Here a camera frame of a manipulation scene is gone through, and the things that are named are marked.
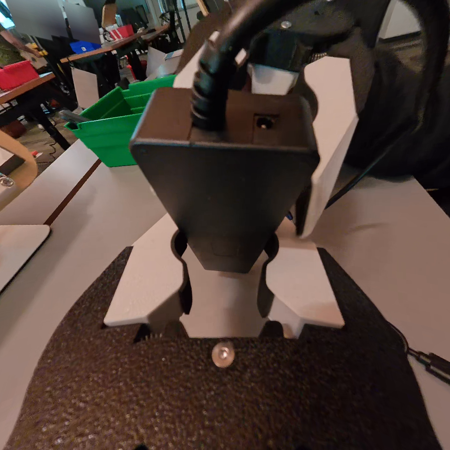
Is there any green plastic bin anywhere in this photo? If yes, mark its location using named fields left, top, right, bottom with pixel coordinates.
left=64, top=75, right=176, bottom=168

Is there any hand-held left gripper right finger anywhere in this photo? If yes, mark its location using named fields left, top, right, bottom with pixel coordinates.
left=258, top=225, right=346, bottom=339

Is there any red white box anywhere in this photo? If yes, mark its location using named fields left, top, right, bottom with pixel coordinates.
left=105, top=24, right=135, bottom=41

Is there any red plastic bin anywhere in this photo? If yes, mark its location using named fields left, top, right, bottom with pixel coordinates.
left=0, top=60, right=40, bottom=91

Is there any person's right forearm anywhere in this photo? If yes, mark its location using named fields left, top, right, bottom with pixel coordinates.
left=346, top=32, right=450, bottom=183

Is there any instruction sheet stand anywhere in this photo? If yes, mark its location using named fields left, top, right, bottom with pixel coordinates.
left=0, top=130, right=52, bottom=292

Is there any black usb cable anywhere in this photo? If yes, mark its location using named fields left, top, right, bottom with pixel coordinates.
left=387, top=322, right=450, bottom=381

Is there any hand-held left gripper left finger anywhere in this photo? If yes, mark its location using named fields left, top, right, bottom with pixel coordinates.
left=103, top=214, right=193, bottom=334

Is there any thick black hub cable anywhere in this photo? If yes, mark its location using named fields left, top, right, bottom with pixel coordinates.
left=191, top=0, right=450, bottom=210

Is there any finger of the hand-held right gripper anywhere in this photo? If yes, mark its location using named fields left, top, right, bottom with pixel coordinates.
left=174, top=51, right=204, bottom=90
left=297, top=56, right=360, bottom=240

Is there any tall black usb hub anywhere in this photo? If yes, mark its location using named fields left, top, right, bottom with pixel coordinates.
left=129, top=87, right=321, bottom=274

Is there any wooden top desk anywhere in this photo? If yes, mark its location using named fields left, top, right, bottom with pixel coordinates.
left=0, top=72, right=71, bottom=152

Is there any small blue bin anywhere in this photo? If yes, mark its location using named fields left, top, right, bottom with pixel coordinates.
left=69, top=40, right=103, bottom=54

